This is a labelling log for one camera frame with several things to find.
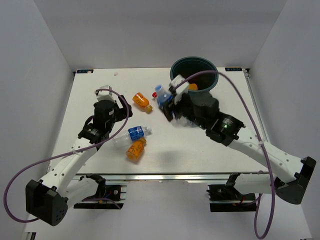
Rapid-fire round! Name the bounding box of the right black logo sticker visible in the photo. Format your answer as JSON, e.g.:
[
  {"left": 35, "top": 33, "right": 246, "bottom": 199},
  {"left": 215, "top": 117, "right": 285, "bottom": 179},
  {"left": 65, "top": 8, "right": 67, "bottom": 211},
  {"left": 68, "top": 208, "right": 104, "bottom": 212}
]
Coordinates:
[{"left": 224, "top": 67, "right": 243, "bottom": 72}]

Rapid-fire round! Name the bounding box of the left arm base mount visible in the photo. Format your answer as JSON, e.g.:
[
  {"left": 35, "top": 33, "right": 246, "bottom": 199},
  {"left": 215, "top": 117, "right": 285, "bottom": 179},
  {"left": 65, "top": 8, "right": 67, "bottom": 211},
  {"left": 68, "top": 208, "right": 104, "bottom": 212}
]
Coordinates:
[{"left": 73, "top": 181, "right": 127, "bottom": 210}]

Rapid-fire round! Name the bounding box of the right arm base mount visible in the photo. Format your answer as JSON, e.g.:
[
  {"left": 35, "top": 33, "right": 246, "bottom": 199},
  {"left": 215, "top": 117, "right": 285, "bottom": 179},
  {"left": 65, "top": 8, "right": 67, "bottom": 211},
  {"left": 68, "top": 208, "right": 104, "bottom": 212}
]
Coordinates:
[{"left": 206, "top": 173, "right": 257, "bottom": 213}]

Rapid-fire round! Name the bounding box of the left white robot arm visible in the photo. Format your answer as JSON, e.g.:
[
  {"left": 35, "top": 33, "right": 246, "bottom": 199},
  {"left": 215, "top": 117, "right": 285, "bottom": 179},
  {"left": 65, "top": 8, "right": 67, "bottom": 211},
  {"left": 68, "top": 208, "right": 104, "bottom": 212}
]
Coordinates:
[{"left": 25, "top": 95, "right": 133, "bottom": 226}]

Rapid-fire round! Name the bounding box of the purple cable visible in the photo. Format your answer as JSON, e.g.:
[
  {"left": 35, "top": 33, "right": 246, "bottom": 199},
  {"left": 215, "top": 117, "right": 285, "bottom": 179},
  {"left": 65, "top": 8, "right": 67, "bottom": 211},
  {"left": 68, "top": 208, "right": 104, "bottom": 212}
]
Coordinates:
[
  {"left": 172, "top": 70, "right": 277, "bottom": 239},
  {"left": 2, "top": 89, "right": 131, "bottom": 223}
]

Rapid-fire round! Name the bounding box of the blue label bottle centre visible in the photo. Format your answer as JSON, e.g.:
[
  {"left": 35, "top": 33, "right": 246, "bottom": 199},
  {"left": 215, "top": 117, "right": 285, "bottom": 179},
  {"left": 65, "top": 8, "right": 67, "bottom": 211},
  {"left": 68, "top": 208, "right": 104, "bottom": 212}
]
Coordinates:
[{"left": 112, "top": 126, "right": 152, "bottom": 148}]

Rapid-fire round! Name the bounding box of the orange juice bottle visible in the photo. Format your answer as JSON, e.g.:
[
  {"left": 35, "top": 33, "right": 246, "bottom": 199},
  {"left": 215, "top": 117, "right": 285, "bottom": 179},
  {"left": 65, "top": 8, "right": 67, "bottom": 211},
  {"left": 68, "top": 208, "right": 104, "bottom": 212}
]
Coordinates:
[
  {"left": 188, "top": 83, "right": 198, "bottom": 91},
  {"left": 132, "top": 92, "right": 153, "bottom": 114},
  {"left": 126, "top": 137, "right": 147, "bottom": 163}
]

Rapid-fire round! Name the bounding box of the black logo sticker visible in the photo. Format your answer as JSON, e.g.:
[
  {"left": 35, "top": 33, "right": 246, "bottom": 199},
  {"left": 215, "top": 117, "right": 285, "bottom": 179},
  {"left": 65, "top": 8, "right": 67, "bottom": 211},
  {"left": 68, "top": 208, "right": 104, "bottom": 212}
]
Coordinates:
[
  {"left": 75, "top": 69, "right": 94, "bottom": 74},
  {"left": 224, "top": 67, "right": 243, "bottom": 72}
]

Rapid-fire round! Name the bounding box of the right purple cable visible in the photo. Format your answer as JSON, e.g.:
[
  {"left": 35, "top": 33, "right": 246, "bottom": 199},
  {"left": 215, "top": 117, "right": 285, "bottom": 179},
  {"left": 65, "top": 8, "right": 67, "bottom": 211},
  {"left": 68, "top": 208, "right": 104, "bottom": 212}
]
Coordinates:
[{"left": 172, "top": 70, "right": 277, "bottom": 239}]

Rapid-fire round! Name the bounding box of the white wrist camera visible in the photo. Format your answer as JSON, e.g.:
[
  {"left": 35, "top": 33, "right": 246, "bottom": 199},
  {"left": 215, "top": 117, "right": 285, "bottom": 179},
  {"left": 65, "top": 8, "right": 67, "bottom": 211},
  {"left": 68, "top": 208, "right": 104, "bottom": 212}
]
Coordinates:
[
  {"left": 94, "top": 90, "right": 115, "bottom": 103},
  {"left": 168, "top": 74, "right": 190, "bottom": 105}
]

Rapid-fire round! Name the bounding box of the dark green plastic bin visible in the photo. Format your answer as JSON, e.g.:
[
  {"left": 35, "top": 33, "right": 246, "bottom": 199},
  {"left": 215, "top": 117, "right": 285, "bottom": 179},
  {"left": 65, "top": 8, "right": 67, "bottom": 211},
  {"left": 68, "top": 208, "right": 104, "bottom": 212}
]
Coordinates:
[{"left": 170, "top": 56, "right": 220, "bottom": 101}]

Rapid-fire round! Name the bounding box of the blue label bottle by bin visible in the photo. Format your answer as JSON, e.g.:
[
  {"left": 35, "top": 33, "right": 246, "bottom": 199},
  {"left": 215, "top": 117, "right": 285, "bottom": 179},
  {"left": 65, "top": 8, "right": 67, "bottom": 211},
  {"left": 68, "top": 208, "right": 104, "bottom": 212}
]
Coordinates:
[{"left": 173, "top": 117, "right": 199, "bottom": 128}]

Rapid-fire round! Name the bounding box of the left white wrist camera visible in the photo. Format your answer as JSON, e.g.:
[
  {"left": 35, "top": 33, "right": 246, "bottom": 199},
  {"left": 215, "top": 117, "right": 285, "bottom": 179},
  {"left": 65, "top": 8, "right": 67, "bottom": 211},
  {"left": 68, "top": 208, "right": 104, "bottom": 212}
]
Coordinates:
[{"left": 94, "top": 90, "right": 115, "bottom": 103}]

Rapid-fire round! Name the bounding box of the aluminium table frame rail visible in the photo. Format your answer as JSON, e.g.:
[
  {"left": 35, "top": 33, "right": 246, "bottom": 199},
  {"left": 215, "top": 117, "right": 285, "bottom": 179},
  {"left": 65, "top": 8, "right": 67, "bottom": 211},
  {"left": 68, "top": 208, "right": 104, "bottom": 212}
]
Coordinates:
[{"left": 74, "top": 172, "right": 271, "bottom": 182}]

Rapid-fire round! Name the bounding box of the blue label bottle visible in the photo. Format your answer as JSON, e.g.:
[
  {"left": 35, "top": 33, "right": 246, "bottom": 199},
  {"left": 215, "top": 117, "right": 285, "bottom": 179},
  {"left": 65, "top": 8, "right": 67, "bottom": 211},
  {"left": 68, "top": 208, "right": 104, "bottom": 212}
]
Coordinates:
[
  {"left": 155, "top": 84, "right": 173, "bottom": 107},
  {"left": 173, "top": 117, "right": 199, "bottom": 128},
  {"left": 112, "top": 126, "right": 152, "bottom": 148}
]

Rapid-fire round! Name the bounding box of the blue label bottle front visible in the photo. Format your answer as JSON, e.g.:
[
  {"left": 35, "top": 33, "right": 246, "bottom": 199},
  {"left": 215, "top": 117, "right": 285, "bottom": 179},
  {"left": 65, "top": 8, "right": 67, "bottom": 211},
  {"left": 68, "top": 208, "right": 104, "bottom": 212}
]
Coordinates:
[{"left": 155, "top": 84, "right": 173, "bottom": 107}]

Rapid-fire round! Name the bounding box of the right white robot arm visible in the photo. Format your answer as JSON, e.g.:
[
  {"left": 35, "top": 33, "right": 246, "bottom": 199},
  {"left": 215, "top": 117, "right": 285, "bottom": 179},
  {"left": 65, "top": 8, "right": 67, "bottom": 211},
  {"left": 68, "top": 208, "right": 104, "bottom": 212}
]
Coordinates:
[{"left": 157, "top": 93, "right": 316, "bottom": 205}]

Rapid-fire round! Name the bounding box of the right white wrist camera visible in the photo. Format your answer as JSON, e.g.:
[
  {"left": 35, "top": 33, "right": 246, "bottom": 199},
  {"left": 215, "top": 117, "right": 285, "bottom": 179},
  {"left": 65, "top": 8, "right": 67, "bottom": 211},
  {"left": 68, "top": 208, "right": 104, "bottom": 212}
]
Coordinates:
[{"left": 168, "top": 74, "right": 190, "bottom": 105}]

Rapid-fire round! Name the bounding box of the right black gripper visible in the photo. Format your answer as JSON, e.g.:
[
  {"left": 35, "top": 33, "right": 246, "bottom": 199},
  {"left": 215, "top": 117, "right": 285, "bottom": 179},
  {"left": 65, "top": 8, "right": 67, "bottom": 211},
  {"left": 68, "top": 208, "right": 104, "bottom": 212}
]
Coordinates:
[{"left": 159, "top": 90, "right": 208, "bottom": 130}]

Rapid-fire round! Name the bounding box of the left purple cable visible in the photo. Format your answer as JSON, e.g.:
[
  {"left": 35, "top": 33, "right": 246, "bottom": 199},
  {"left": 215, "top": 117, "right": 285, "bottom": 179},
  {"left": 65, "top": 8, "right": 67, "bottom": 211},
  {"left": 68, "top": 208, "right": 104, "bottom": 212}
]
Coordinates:
[{"left": 2, "top": 89, "right": 131, "bottom": 223}]

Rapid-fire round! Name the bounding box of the left black logo sticker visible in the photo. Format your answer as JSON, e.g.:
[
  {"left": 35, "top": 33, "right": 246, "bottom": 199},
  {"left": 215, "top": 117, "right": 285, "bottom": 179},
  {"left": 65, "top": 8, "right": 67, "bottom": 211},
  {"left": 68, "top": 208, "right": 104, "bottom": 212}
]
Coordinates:
[{"left": 75, "top": 69, "right": 94, "bottom": 74}]

